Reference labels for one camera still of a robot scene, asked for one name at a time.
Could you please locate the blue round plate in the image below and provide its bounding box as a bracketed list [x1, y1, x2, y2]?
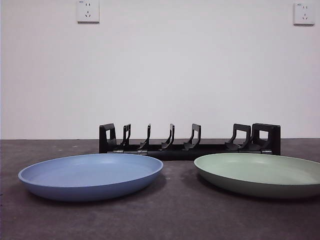
[17, 153, 165, 203]

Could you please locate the green round plate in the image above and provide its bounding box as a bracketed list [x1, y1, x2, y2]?
[193, 152, 320, 200]

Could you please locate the black plate rack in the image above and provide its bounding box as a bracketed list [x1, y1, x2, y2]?
[98, 123, 282, 162]

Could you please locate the white wall socket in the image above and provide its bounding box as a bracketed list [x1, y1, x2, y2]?
[293, 2, 316, 26]
[76, 0, 100, 25]

